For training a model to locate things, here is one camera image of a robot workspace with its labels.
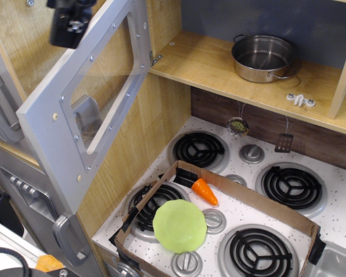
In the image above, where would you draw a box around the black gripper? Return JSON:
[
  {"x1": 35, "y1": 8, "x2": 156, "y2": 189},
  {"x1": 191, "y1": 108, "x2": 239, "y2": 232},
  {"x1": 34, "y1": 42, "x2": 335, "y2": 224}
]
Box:
[{"x1": 46, "y1": 0, "x2": 97, "y2": 49}]

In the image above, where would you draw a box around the silver microwave door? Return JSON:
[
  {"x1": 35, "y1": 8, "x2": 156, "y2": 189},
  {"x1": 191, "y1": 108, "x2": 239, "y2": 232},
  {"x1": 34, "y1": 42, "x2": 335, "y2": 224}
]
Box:
[{"x1": 17, "y1": 1, "x2": 151, "y2": 214}]

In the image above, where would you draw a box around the metal door hinge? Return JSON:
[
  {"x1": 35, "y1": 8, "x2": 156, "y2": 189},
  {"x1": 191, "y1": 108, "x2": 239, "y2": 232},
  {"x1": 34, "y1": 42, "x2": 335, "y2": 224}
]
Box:
[{"x1": 149, "y1": 51, "x2": 163, "y2": 67}]

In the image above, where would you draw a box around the grey ice dispenser panel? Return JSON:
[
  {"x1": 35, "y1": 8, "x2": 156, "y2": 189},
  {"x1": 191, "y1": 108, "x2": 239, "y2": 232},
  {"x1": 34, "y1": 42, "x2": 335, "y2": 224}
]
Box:
[{"x1": 0, "y1": 167, "x2": 58, "y2": 223}]

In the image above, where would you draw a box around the back left stove burner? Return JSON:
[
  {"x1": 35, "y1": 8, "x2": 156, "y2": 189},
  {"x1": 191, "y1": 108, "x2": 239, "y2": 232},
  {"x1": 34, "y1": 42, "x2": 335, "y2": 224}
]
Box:
[{"x1": 167, "y1": 131, "x2": 230, "y2": 174}]

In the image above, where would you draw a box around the stove burner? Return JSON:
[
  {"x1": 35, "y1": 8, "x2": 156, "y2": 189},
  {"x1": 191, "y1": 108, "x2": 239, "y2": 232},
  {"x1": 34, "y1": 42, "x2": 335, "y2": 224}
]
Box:
[
  {"x1": 217, "y1": 224, "x2": 299, "y2": 276},
  {"x1": 254, "y1": 162, "x2": 328, "y2": 218},
  {"x1": 167, "y1": 131, "x2": 230, "y2": 174},
  {"x1": 123, "y1": 182, "x2": 191, "y2": 243}
]

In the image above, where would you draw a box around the stainless steel pot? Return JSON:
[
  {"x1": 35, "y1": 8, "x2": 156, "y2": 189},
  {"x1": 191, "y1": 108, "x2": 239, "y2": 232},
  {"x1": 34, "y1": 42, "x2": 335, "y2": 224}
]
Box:
[{"x1": 231, "y1": 34, "x2": 297, "y2": 83}]

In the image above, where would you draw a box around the hanging round strainer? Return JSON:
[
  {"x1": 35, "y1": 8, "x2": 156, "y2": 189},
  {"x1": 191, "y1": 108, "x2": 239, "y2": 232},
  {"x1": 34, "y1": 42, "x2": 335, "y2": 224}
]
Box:
[{"x1": 227, "y1": 102, "x2": 249, "y2": 137}]

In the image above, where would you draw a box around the black device at left edge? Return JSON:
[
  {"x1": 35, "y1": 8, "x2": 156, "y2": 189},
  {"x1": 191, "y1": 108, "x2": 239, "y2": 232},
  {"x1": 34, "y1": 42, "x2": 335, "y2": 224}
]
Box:
[{"x1": 0, "y1": 190, "x2": 24, "y2": 237}]

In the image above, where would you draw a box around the orange toy carrot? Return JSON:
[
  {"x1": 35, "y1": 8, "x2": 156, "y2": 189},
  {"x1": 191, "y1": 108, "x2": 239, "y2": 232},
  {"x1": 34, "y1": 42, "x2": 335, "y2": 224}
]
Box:
[{"x1": 191, "y1": 178, "x2": 219, "y2": 206}]

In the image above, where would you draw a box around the front left stove burner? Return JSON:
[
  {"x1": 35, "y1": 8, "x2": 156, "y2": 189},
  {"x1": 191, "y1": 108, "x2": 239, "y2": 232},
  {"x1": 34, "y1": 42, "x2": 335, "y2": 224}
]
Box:
[{"x1": 123, "y1": 182, "x2": 191, "y2": 243}]

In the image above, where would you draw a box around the back silver stove knob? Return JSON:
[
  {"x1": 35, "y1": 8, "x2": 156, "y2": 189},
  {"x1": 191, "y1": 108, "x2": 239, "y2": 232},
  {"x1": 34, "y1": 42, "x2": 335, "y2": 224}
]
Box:
[{"x1": 239, "y1": 144, "x2": 265, "y2": 164}]

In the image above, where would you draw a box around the small silver stove knob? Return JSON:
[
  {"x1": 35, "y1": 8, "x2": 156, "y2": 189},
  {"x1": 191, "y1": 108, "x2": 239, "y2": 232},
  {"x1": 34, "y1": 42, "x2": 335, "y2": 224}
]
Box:
[{"x1": 225, "y1": 174, "x2": 247, "y2": 187}]

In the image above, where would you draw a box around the green plastic plate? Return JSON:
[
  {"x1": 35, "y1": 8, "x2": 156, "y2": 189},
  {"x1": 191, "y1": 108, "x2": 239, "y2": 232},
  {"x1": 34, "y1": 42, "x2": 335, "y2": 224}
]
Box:
[{"x1": 153, "y1": 199, "x2": 207, "y2": 254}]

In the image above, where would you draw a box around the orange object bottom left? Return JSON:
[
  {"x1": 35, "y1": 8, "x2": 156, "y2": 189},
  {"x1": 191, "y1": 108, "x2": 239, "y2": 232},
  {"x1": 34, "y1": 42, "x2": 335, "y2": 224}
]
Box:
[{"x1": 35, "y1": 254, "x2": 64, "y2": 272}]

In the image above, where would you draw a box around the white door latch clip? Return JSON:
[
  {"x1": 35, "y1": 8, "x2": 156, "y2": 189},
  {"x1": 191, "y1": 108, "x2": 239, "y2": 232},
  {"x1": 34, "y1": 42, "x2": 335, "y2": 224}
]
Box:
[{"x1": 286, "y1": 93, "x2": 315, "y2": 107}]

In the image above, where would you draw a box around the centre silver stove knob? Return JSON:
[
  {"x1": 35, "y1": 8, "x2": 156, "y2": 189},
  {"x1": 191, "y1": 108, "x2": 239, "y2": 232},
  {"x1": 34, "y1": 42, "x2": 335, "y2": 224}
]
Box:
[{"x1": 202, "y1": 209, "x2": 227, "y2": 235}]

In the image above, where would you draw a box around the hanging toy spatula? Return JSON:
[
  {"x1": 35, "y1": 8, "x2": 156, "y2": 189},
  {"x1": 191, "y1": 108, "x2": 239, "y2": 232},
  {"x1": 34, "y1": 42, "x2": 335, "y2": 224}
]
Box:
[{"x1": 274, "y1": 116, "x2": 294, "y2": 153}]

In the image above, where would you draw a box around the front silver stove knob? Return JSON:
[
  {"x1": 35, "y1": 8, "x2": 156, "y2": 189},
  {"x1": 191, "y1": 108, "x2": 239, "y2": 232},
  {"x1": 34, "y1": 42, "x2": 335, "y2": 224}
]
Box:
[{"x1": 171, "y1": 251, "x2": 203, "y2": 277}]

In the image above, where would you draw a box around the back right stove burner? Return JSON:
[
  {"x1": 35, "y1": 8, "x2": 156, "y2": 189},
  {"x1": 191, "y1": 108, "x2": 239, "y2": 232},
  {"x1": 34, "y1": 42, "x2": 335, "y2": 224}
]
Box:
[{"x1": 254, "y1": 162, "x2": 328, "y2": 218}]

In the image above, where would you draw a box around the front right stove burner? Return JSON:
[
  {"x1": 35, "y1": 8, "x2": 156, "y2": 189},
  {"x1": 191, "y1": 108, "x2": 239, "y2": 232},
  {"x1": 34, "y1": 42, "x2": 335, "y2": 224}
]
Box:
[{"x1": 217, "y1": 224, "x2": 299, "y2": 276}]

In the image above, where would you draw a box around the stainless sink basin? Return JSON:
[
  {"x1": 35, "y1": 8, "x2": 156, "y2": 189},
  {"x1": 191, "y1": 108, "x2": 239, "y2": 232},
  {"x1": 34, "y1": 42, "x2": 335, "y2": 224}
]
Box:
[{"x1": 302, "y1": 242, "x2": 346, "y2": 277}]

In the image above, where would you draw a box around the grey wall phone holder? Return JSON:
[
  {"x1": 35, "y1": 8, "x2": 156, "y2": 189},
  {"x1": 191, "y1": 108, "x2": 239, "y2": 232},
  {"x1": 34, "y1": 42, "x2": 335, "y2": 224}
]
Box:
[{"x1": 72, "y1": 95, "x2": 101, "y2": 147}]

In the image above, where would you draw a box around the upper grey fridge handle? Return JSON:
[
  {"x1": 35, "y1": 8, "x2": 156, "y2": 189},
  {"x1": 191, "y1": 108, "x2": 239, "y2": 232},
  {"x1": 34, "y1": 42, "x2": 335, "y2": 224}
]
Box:
[{"x1": 0, "y1": 74, "x2": 24, "y2": 144}]

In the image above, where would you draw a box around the grey fridge handle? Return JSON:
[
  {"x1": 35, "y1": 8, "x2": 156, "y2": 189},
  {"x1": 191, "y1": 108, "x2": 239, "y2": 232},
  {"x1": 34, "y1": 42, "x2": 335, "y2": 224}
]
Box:
[
  {"x1": 0, "y1": 74, "x2": 24, "y2": 144},
  {"x1": 52, "y1": 214, "x2": 88, "y2": 267}
]

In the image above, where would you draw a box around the lower grey fridge handle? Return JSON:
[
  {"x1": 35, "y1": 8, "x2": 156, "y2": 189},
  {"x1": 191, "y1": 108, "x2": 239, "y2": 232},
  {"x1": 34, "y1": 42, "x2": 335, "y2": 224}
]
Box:
[{"x1": 52, "y1": 214, "x2": 88, "y2": 267}]

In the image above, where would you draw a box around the black braided cable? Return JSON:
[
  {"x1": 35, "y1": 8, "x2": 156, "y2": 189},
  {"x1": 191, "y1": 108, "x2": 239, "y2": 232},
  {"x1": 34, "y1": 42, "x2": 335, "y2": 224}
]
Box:
[{"x1": 0, "y1": 246, "x2": 31, "y2": 277}]

